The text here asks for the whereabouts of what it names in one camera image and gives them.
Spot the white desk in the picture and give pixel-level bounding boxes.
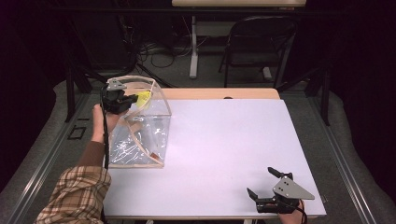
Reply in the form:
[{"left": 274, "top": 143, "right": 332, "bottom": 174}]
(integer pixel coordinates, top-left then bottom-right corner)
[{"left": 171, "top": 0, "right": 308, "bottom": 82}]

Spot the wooden table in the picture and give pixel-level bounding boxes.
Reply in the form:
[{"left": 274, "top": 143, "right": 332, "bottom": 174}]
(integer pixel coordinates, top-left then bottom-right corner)
[{"left": 102, "top": 88, "right": 327, "bottom": 220}]

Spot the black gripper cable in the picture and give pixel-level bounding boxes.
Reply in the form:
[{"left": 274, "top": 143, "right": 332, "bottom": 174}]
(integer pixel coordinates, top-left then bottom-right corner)
[
  {"left": 297, "top": 200, "right": 310, "bottom": 224},
  {"left": 100, "top": 85, "right": 110, "bottom": 171}
]

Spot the black folding chair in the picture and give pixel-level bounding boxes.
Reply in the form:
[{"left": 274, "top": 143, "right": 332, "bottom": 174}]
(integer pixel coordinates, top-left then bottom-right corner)
[{"left": 218, "top": 15, "right": 299, "bottom": 90}]

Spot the transparent bag with beige trim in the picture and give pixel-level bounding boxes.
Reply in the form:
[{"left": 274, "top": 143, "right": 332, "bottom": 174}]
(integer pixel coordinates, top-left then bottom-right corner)
[{"left": 106, "top": 75, "right": 173, "bottom": 170}]

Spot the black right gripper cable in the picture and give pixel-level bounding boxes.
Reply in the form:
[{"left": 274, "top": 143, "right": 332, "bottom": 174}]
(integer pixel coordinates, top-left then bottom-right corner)
[{"left": 297, "top": 200, "right": 310, "bottom": 224}]

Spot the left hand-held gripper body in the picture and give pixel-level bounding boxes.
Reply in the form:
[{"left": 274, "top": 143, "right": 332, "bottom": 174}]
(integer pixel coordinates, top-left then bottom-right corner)
[{"left": 101, "top": 78, "right": 131, "bottom": 115}]

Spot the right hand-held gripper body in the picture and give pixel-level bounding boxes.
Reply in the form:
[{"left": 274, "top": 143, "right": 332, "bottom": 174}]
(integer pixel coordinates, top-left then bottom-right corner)
[{"left": 255, "top": 173, "right": 316, "bottom": 214}]

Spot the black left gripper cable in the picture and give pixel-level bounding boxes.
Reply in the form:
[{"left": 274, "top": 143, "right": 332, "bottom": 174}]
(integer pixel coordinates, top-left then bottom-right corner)
[{"left": 100, "top": 85, "right": 110, "bottom": 171}]

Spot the person's right hand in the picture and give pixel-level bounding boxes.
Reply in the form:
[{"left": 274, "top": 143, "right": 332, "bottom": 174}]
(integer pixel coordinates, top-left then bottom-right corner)
[{"left": 277, "top": 200, "right": 306, "bottom": 224}]

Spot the person's left hand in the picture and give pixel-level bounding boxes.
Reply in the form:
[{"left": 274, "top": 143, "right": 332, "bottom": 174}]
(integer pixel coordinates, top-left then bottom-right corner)
[{"left": 91, "top": 104, "right": 126, "bottom": 145}]

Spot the black metal stand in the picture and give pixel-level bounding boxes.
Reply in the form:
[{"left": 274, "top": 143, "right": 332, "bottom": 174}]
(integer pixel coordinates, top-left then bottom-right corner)
[
  {"left": 275, "top": 66, "right": 332, "bottom": 127},
  {"left": 64, "top": 66, "right": 94, "bottom": 124}
]

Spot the yellow shuttlecock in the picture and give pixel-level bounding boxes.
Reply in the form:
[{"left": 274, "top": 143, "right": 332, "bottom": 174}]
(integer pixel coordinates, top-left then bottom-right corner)
[{"left": 135, "top": 90, "right": 152, "bottom": 109}]

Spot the tangle of floor cables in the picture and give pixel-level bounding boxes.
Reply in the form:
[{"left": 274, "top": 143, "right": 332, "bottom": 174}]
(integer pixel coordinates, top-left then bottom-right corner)
[{"left": 136, "top": 34, "right": 194, "bottom": 70}]

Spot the white table cover sheet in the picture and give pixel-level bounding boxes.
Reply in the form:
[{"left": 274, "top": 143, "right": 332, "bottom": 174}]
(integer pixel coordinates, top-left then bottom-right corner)
[{"left": 102, "top": 98, "right": 327, "bottom": 217}]

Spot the aluminium floor rail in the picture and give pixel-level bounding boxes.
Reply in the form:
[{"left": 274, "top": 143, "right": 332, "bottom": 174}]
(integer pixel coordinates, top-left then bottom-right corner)
[
  {"left": 4, "top": 92, "right": 92, "bottom": 224},
  {"left": 306, "top": 92, "right": 378, "bottom": 224}
]

